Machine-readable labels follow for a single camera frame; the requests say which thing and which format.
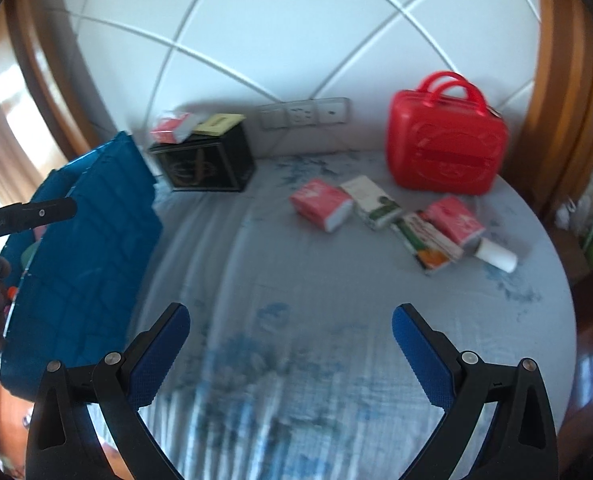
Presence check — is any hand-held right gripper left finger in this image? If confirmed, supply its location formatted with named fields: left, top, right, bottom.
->
left=25, top=302, right=192, bottom=480

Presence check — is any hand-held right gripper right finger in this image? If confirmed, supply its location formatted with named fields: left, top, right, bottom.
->
left=392, top=303, right=559, bottom=480

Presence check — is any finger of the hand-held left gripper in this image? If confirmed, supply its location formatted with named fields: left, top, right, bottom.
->
left=6, top=197, right=78, bottom=232

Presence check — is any blue plastic storage basket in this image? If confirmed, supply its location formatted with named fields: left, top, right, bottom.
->
left=0, top=131, right=164, bottom=401

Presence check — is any white and green box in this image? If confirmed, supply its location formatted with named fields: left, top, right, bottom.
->
left=340, top=176, right=404, bottom=231

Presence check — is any pink tissue pack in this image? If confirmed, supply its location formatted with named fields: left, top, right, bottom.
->
left=290, top=178, right=354, bottom=233
left=423, top=196, right=486, bottom=246
left=150, top=112, right=204, bottom=144

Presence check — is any orange and green box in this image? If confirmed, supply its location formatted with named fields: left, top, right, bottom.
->
left=393, top=211, right=464, bottom=276

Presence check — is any small white bottle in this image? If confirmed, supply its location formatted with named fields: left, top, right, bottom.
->
left=469, top=237, right=518, bottom=273

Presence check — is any blue floral bed sheet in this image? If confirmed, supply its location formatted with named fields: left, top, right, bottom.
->
left=86, top=150, right=577, bottom=480

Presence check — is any black cardboard box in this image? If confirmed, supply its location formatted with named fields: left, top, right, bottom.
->
left=149, top=122, right=256, bottom=192

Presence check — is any yellow-green flat box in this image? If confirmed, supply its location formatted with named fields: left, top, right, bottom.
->
left=192, top=114, right=244, bottom=137

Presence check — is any red plastic carry case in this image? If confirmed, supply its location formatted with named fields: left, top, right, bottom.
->
left=386, top=71, right=509, bottom=197

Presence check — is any white padded headboard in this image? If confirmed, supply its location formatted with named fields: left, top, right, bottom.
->
left=56, top=0, right=544, bottom=161

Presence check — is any white wall light switch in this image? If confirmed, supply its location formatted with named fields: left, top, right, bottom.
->
left=260, top=104, right=290, bottom=130

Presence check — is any white wall antenna socket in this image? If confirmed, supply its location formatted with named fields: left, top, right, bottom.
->
left=316, top=98, right=349, bottom=126

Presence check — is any wooden headboard frame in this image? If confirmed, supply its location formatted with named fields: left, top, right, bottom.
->
left=4, top=0, right=593, bottom=221

